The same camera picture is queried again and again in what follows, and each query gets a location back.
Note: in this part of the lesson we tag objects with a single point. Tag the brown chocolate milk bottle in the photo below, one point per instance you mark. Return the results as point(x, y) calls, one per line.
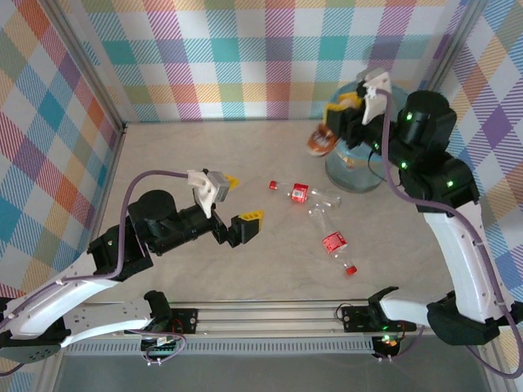
point(323, 141)

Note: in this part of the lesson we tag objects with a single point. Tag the clear cola bottle red label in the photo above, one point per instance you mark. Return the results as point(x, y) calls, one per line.
point(299, 192)
point(334, 241)

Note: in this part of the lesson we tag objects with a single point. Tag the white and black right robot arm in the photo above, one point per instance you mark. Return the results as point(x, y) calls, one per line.
point(461, 253)

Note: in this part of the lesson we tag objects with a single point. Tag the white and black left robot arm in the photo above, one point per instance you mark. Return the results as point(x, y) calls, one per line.
point(53, 298)

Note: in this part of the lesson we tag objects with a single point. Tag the waste bin with blue liner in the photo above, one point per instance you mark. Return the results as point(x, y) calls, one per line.
point(351, 175)

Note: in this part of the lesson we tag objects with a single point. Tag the left controller board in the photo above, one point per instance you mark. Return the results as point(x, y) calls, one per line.
point(163, 349)

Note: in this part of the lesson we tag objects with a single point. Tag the controller board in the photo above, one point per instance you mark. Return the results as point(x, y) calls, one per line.
point(163, 349)
point(388, 343)

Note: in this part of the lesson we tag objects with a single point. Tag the right controller board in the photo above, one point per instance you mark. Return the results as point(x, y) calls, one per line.
point(388, 343)

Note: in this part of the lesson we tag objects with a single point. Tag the aluminium side rail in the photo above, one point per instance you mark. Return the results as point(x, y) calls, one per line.
point(108, 179)

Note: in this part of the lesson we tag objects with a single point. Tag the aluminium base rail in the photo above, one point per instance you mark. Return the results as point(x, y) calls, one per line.
point(265, 320)

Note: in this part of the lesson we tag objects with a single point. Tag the aluminium corner post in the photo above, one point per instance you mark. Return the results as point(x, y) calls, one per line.
point(449, 41)
point(100, 81)

